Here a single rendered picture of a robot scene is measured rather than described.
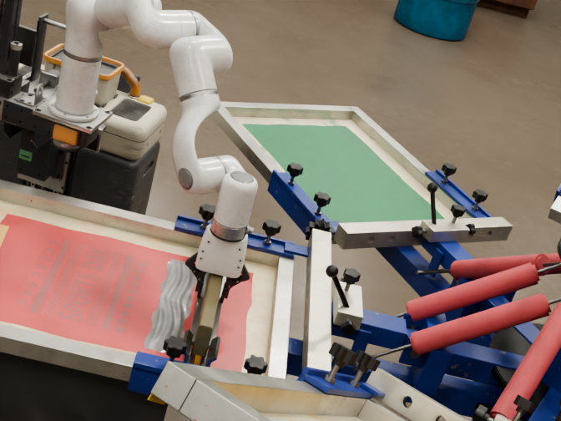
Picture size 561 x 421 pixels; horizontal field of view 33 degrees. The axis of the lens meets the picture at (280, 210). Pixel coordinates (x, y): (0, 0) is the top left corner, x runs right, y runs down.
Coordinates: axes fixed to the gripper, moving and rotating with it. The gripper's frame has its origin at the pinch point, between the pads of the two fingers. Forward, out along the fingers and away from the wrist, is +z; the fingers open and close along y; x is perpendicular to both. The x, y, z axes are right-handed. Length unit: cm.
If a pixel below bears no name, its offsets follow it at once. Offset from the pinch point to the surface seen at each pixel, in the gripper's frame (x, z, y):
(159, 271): -11.6, 5.9, 12.6
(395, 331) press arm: 2.8, -2.5, -41.0
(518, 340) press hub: -9, 0, -73
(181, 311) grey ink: 3.2, 5.3, 5.4
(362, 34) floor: -566, 100, -81
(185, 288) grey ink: -6.0, 5.2, 5.8
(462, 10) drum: -612, 72, -161
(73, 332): 18.3, 6.0, 25.6
